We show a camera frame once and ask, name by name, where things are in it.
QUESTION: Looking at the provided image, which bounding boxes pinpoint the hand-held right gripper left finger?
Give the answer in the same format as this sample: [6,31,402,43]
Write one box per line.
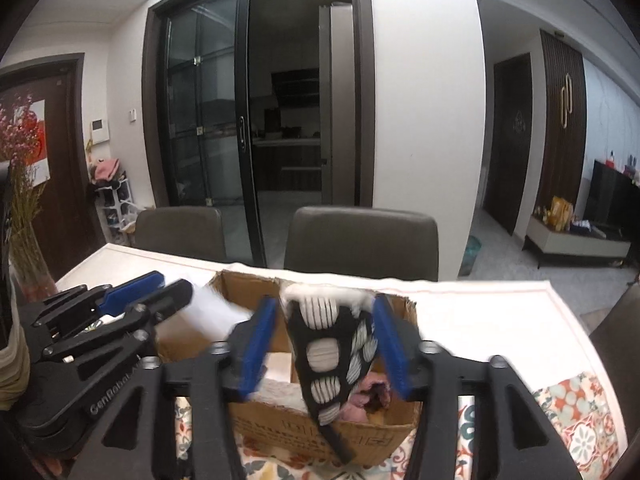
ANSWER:
[67,296,278,480]

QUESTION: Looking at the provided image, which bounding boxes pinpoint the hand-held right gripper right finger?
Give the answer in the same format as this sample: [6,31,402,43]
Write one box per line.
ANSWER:
[372,294,583,480]

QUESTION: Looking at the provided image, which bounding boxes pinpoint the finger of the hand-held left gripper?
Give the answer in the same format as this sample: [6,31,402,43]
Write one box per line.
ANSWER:
[35,280,195,367]
[31,271,166,332]

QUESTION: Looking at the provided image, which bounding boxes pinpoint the white cloth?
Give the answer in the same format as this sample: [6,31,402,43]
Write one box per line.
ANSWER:
[260,352,307,411]

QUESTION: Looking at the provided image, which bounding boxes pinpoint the black white patterned sock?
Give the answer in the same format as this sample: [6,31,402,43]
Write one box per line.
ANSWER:
[279,282,379,464]

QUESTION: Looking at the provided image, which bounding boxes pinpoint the pink plush cloth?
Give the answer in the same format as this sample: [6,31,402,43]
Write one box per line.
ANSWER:
[349,372,397,424]

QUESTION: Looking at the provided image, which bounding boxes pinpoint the brown cardboard box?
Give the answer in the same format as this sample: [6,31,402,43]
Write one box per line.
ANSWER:
[157,270,426,466]

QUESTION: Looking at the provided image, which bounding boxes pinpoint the grey dining chair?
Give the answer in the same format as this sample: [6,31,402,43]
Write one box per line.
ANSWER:
[589,285,640,397]
[135,206,227,264]
[283,206,440,282]

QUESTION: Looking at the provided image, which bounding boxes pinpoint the white shoe rack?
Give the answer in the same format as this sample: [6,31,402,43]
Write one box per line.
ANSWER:
[92,180,139,247]

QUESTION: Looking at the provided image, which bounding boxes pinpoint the glass vase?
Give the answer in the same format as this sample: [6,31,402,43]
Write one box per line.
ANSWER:
[9,220,59,302]

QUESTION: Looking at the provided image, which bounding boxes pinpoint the pink hat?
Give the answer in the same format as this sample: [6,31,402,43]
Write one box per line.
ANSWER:
[94,158,121,184]

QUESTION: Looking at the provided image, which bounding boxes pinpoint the brown entry door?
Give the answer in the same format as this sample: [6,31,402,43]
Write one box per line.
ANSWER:
[0,54,109,282]

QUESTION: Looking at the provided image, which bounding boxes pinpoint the dried purple flowers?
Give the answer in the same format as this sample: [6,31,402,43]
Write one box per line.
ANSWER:
[0,92,49,242]

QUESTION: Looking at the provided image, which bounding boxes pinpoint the dark sliding glass door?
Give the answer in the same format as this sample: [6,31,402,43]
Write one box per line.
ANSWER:
[142,0,376,269]

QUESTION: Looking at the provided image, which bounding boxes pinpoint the white television cabinet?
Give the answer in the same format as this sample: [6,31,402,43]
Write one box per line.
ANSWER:
[522,215,632,269]

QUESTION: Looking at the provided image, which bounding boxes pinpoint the yellow bags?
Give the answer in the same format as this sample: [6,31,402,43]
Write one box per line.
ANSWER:
[549,196,574,231]

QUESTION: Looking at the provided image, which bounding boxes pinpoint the dark room door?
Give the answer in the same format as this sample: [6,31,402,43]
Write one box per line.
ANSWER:
[492,53,534,237]

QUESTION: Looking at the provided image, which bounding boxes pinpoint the silver refrigerator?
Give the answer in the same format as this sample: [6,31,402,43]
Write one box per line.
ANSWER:
[318,4,356,207]

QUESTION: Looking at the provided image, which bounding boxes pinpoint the wood slat cabinet door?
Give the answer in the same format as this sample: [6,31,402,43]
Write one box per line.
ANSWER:
[539,29,587,222]

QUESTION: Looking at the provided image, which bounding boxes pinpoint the red wall calendar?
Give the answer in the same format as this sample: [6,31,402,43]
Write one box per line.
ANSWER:
[10,100,52,182]

